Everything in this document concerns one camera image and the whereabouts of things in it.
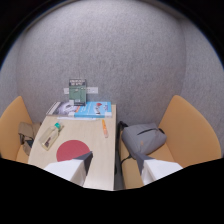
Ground grey black flat book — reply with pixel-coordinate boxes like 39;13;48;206
45;101;80;118

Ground blue flat book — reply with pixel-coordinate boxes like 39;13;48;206
73;101;113;119

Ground green standing book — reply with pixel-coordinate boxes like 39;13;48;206
68;78;88;107

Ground red round mat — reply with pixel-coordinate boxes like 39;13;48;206
55;139;92;163

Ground light wooden table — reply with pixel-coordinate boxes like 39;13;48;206
27;104;118;192

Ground grey backpack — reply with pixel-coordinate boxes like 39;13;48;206
116;120;168;165

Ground clear bottle green cap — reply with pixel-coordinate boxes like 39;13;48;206
38;122;65;152

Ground orange bench seat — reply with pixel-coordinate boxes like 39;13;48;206
119;94;223;190
0;95;35;164

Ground orange marker pen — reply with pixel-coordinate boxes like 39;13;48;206
101;118;110;139

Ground tan bag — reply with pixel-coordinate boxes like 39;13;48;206
17;121;42;157

